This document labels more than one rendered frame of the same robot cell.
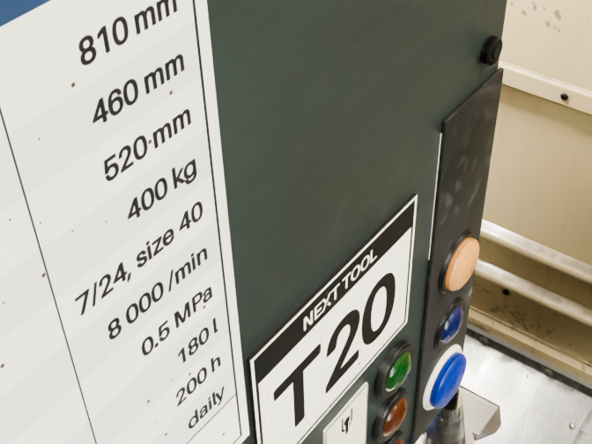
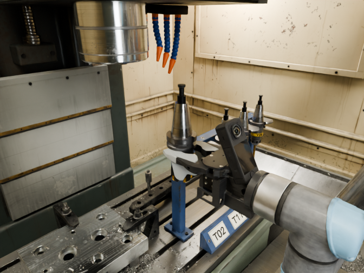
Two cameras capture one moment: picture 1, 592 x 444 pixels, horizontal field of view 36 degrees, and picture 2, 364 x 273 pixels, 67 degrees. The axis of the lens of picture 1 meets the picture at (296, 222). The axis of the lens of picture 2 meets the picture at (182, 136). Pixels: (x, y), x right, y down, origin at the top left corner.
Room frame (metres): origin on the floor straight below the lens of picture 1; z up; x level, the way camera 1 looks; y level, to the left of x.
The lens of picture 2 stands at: (-0.46, 0.06, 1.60)
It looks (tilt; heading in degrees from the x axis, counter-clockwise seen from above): 24 degrees down; 5
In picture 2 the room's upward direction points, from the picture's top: straight up
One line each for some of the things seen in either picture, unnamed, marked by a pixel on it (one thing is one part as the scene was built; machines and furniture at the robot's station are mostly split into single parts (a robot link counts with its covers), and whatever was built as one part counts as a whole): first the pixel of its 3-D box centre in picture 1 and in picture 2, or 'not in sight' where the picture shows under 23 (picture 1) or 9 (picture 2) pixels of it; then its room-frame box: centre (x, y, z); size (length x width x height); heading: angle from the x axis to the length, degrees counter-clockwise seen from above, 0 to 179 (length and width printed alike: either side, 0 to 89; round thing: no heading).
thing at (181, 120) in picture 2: not in sight; (181, 118); (0.06, 0.11, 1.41); 0.04 x 0.04 x 0.07
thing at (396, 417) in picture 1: (393, 416); not in sight; (0.25, -0.04, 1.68); 0.02 x 0.01 x 0.02; 142
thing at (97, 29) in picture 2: not in sight; (112, 31); (0.19, 0.28, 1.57); 0.16 x 0.16 x 0.12
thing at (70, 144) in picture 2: not in sight; (58, 138); (0.46, 0.62, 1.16); 0.48 x 0.05 x 0.51; 142
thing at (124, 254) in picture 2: not in sight; (85, 250); (0.11, 0.40, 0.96); 0.29 x 0.23 x 0.05; 142
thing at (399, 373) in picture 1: (396, 371); not in sight; (0.25, -0.04, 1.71); 0.02 x 0.01 x 0.02; 142
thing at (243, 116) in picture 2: not in sight; (243, 119); (0.47, -0.08, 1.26); 0.04 x 0.04 x 0.07
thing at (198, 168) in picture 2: not in sight; (198, 164); (-0.01, 0.07, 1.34); 0.09 x 0.05 x 0.02; 65
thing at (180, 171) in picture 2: not in sight; (179, 166); (0.01, 0.11, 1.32); 0.09 x 0.03 x 0.06; 65
